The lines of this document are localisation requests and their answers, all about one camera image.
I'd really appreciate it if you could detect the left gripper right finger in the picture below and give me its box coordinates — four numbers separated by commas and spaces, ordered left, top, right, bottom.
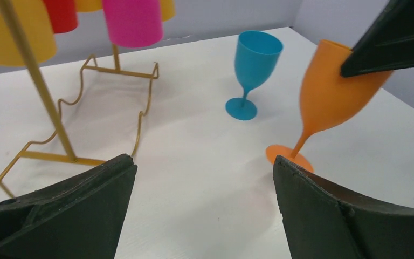
273, 156, 414, 258

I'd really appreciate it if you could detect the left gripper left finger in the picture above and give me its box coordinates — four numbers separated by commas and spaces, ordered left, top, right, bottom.
0, 154, 137, 258

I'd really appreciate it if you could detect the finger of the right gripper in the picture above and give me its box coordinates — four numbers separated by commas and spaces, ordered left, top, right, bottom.
340, 0, 414, 78

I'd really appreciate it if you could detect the orange plastic wine glass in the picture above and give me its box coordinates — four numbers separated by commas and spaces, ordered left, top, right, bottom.
266, 39, 392, 172

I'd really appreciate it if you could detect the blue plastic wine glass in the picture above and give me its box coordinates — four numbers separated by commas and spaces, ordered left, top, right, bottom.
225, 30, 284, 121

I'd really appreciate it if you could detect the yellow front-left wine glass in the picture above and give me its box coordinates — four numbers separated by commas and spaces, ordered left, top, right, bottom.
0, 0, 57, 66

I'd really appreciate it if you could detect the magenta plastic wine glass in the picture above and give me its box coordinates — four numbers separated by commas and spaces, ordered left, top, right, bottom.
102, 0, 163, 48

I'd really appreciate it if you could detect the red plastic wine glass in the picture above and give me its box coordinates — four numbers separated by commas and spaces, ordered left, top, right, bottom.
43, 0, 78, 34

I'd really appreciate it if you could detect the yellow back wine glass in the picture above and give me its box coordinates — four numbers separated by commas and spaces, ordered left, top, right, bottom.
74, 0, 102, 12

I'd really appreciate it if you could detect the yellow right wine glass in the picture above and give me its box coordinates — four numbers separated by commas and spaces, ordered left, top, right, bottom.
159, 0, 176, 22

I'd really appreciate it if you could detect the gold wire glass rack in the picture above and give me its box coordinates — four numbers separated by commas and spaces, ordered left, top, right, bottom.
0, 1, 160, 198

